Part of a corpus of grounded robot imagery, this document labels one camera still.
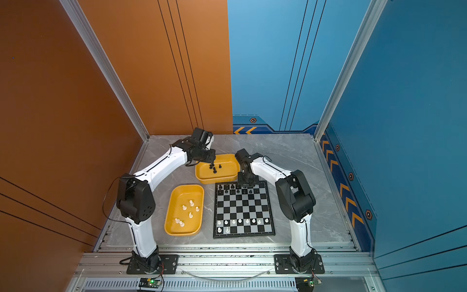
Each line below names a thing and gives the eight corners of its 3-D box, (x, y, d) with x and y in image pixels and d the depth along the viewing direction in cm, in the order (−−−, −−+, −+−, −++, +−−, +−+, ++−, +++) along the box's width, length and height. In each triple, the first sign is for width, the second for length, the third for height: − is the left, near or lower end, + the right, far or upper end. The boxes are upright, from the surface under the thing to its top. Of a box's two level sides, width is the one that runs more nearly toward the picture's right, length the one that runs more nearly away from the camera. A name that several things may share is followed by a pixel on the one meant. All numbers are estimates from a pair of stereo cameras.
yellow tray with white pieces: (163, 237, 82) (158, 233, 77) (175, 190, 97) (172, 184, 92) (202, 237, 82) (200, 233, 77) (208, 190, 97) (206, 184, 92)
